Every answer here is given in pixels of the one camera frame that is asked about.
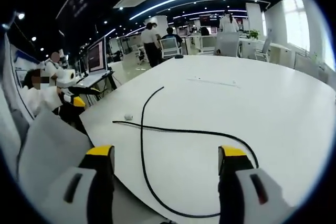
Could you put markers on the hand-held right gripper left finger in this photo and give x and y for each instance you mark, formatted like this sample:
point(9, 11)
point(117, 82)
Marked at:
point(101, 190)

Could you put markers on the white mesh office chair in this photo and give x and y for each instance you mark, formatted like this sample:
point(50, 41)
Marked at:
point(170, 48)

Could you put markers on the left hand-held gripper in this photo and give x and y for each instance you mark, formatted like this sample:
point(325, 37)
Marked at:
point(65, 78)

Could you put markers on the large monitor screen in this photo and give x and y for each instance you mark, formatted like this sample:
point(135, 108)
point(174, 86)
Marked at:
point(96, 56)

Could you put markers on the small black object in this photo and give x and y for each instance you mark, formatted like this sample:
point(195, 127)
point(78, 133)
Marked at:
point(178, 56)

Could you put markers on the grey chair backrest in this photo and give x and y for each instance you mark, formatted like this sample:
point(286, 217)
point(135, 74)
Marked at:
point(52, 148)

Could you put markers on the green potted plant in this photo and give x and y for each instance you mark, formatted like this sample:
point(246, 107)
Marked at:
point(253, 34)

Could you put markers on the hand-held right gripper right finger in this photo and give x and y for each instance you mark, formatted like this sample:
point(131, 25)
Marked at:
point(233, 190)

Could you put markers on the thin white strip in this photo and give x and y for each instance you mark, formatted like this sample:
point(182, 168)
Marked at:
point(214, 81)

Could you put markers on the person's body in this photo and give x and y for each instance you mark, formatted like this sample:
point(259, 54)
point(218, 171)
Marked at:
point(44, 99)

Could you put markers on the white table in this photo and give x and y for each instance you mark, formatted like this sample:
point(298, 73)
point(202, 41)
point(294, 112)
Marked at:
point(210, 103)

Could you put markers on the white board with blue print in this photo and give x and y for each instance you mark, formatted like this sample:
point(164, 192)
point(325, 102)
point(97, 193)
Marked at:
point(15, 77)

